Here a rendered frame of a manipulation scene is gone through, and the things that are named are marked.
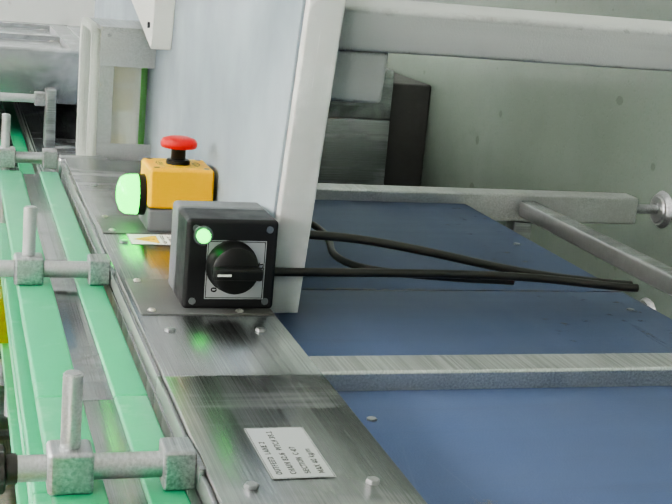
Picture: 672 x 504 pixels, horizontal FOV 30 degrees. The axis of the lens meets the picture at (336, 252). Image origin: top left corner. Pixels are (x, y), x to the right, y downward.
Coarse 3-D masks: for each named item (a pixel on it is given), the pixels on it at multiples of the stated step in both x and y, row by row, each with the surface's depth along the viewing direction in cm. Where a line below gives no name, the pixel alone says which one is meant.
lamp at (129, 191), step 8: (128, 176) 135; (136, 176) 135; (144, 176) 135; (120, 184) 135; (128, 184) 134; (136, 184) 134; (144, 184) 134; (120, 192) 134; (128, 192) 134; (136, 192) 134; (144, 192) 134; (120, 200) 134; (128, 200) 134; (136, 200) 134; (144, 200) 134; (120, 208) 135; (128, 208) 135; (136, 208) 135; (144, 208) 135
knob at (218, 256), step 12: (216, 252) 106; (228, 252) 105; (240, 252) 105; (252, 252) 107; (216, 264) 105; (228, 264) 105; (240, 264) 105; (252, 264) 106; (216, 276) 104; (228, 276) 104; (240, 276) 104; (252, 276) 105; (228, 288) 106; (240, 288) 106
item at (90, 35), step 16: (80, 32) 191; (96, 32) 176; (80, 48) 191; (96, 48) 176; (80, 64) 192; (96, 64) 177; (80, 80) 192; (96, 80) 178; (80, 96) 193; (96, 96) 179; (80, 112) 194; (96, 112) 179; (80, 128) 194; (96, 128) 180; (80, 144) 195
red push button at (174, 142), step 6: (162, 138) 136; (168, 138) 135; (174, 138) 135; (180, 138) 135; (186, 138) 135; (192, 138) 136; (162, 144) 135; (168, 144) 134; (174, 144) 134; (180, 144) 134; (186, 144) 134; (192, 144) 135; (174, 150) 136; (180, 150) 136; (174, 156) 136; (180, 156) 136
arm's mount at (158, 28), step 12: (132, 0) 183; (144, 0) 172; (156, 0) 163; (168, 0) 163; (144, 12) 171; (156, 12) 163; (168, 12) 164; (144, 24) 171; (156, 24) 164; (168, 24) 165; (156, 36) 165; (168, 36) 165; (156, 48) 166; (168, 48) 166
